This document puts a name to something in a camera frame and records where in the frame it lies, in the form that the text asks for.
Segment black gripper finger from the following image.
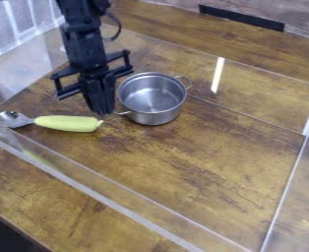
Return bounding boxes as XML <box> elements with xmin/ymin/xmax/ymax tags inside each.
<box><xmin>80</xmin><ymin>76</ymin><xmax>108</xmax><ymax>116</ymax></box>
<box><xmin>102</xmin><ymin>73</ymin><xmax>116</xmax><ymax>114</ymax></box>

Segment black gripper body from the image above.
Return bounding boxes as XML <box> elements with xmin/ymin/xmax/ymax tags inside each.
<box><xmin>51</xmin><ymin>28</ymin><xmax>133</xmax><ymax>99</ymax></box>

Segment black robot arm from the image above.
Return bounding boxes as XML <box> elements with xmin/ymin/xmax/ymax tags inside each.
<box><xmin>51</xmin><ymin>0</ymin><xmax>133</xmax><ymax>116</ymax></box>

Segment small steel pot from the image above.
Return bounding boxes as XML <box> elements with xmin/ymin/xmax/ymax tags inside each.
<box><xmin>116</xmin><ymin>72</ymin><xmax>193</xmax><ymax>126</ymax></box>

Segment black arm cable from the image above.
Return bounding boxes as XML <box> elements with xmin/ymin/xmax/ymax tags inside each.
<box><xmin>102</xmin><ymin>11</ymin><xmax>123</xmax><ymax>43</ymax></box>

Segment clear acrylic enclosure wall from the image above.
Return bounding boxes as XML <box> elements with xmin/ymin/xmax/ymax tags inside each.
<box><xmin>0</xmin><ymin>31</ymin><xmax>309</xmax><ymax>252</ymax></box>

